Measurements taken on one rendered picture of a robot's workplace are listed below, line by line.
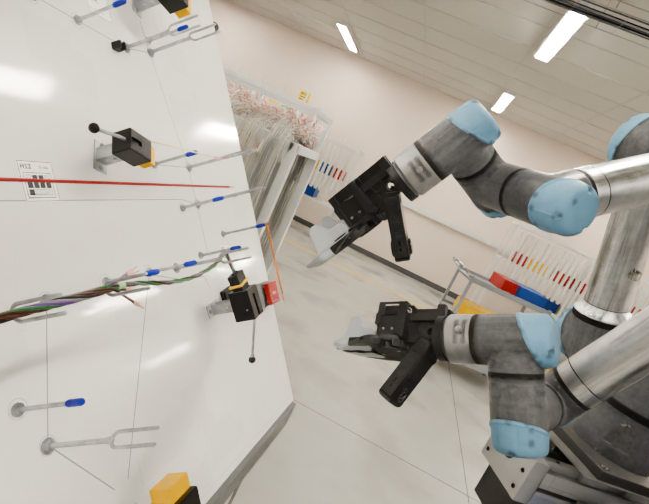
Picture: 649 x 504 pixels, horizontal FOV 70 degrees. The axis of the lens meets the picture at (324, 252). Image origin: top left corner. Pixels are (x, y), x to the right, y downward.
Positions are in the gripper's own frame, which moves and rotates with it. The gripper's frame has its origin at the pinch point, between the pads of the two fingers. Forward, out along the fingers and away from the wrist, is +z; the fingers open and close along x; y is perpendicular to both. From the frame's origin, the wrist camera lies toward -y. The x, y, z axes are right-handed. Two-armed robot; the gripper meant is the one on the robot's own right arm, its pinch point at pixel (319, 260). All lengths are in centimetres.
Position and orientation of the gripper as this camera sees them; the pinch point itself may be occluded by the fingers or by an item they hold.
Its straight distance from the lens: 81.4
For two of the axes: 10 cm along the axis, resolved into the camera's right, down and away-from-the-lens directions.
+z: -7.5, 5.7, 3.3
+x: -2.2, 2.5, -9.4
